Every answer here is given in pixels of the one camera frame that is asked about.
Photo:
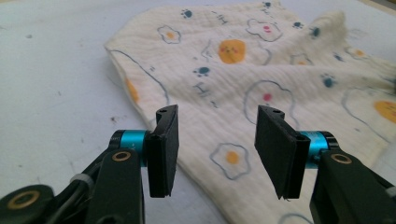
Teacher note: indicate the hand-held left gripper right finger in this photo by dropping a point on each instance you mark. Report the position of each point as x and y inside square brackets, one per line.
[280, 149]

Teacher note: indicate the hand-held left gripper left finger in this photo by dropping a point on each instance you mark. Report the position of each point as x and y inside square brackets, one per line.
[163, 149]

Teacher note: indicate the cream egg-print cloth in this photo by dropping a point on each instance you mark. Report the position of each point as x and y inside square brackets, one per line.
[280, 71]

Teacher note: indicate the white grid mat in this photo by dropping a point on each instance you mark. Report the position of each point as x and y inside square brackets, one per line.
[49, 81]

